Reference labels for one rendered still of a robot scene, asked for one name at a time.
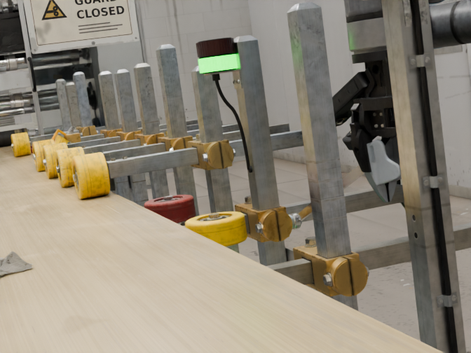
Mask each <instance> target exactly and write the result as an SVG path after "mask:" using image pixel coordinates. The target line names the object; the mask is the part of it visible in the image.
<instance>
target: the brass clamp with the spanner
mask: <svg viewBox="0 0 471 353"><path fill-rule="evenodd" d="M235 211H236V212H241V213H243V214H246V215H247V218H248V224H249V229H250V232H249V233H247V236H248V237H250V238H252V239H254V240H256V241H259V242H268V241H273V242H279V241H283V240H285V239H287V238H288V237H289V235H290V233H291V231H292V220H291V218H290V216H289V215H288V214H287V211H286V207H283V206H279V207H276V208H272V209H265V210H261V211H259V210H257V209H253V208H252V204H248V205H246V204H245V203H242V204H237V205H235Z"/></svg>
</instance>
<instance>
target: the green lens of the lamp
mask: <svg viewBox="0 0 471 353"><path fill-rule="evenodd" d="M198 64H199V69H200V74H201V73H206V72H211V71H221V70H227V69H237V68H238V64H237V59H236V54H233V55H222V56H217V57H208V58H203V59H198Z"/></svg>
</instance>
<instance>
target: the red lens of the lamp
mask: <svg viewBox="0 0 471 353"><path fill-rule="evenodd" d="M196 50H197V55H198V57H203V56H208V55H218V54H223V53H235V52H236V49H235V43H234V38H230V39H218V40H213V41H204V42H200V43H196Z"/></svg>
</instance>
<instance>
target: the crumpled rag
mask: <svg viewBox="0 0 471 353"><path fill-rule="evenodd" d="M32 265H33V264H31V263H27V262H25V261H24V260H22V259H21V258H20V257H19V256H18V255H17V254H16V253H15V252H14V251H12V252H10V253H9V254H8V255H7V256H6V257H5V258H1V257H0V275H1V276H2V275H3V274H4V273H5V274H8V273H10V274H11V273H13V272H19V271H21V272H22V271H24V270H26V269H31V268H32Z"/></svg>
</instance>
